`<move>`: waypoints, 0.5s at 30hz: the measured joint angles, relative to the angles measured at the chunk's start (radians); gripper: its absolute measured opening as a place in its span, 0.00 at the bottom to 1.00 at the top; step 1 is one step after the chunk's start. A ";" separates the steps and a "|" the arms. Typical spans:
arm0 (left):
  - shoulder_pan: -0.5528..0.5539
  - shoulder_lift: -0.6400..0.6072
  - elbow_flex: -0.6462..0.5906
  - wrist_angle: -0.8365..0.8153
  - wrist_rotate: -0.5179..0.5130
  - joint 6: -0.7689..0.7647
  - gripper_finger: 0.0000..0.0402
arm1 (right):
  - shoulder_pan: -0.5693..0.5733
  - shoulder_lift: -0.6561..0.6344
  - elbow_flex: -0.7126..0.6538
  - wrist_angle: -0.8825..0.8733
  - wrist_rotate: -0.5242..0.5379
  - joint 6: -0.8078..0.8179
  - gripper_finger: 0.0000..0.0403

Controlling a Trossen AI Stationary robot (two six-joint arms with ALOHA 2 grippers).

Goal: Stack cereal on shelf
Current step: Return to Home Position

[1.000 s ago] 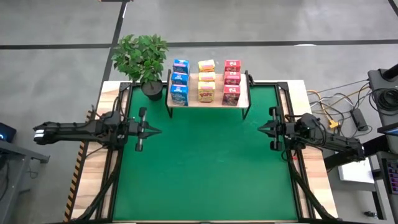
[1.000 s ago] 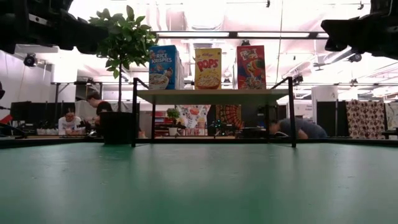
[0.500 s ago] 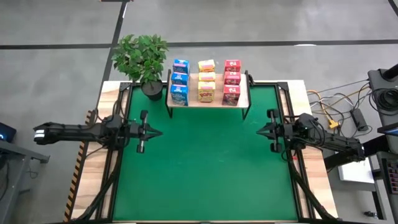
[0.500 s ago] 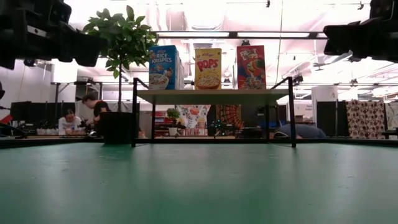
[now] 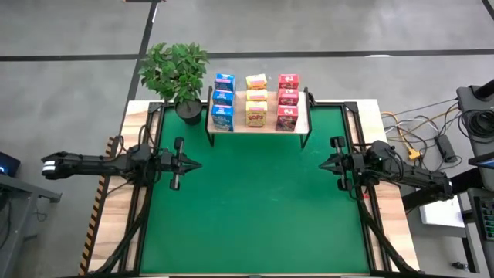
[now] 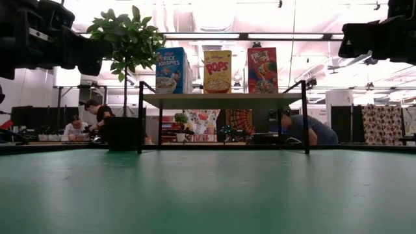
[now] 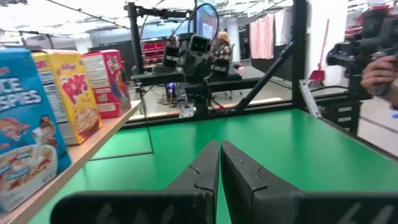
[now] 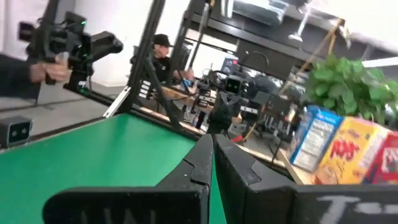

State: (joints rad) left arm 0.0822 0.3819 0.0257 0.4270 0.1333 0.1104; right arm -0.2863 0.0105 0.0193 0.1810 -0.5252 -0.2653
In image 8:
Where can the red Froot Loops cereal box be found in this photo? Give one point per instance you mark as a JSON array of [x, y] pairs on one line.
[[387, 161]]

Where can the black metal rig frame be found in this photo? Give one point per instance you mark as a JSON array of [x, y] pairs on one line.
[[146, 53]]

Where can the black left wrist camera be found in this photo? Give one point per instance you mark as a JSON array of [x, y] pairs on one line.
[[233, 86]]

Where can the person's hand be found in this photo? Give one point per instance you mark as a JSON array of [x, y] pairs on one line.
[[51, 73]]

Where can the person's forearm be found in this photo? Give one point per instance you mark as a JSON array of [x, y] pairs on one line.
[[12, 76]]

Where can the yellow Corn Pops cereal box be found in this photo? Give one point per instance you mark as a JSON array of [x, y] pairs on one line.
[[351, 152]]

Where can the person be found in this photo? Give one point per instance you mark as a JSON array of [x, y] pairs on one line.
[[161, 67]]

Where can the green table mat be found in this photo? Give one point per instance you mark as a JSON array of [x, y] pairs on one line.
[[93, 155]]

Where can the grey table-level camera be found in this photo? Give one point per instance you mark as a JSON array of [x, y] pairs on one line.
[[17, 132]]

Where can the wooden background desk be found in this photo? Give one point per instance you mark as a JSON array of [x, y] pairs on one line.
[[174, 93]]

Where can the black background shelving unit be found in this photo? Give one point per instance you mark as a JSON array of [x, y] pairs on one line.
[[264, 43]]

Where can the blue Rice Krispies cereal box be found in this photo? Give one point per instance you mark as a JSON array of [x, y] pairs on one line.
[[314, 140]]

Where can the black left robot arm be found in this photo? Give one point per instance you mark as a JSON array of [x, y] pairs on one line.
[[258, 90]]

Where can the wooden shelf stand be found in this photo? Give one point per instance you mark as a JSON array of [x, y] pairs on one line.
[[298, 174]]

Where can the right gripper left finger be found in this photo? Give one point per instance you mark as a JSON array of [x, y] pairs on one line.
[[196, 171]]

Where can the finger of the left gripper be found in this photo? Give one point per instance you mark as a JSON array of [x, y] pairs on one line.
[[219, 115], [233, 109]]

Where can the green plant in black pot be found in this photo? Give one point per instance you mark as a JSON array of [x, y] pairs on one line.
[[342, 87]]

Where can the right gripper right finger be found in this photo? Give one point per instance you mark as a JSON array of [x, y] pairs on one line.
[[236, 177]]

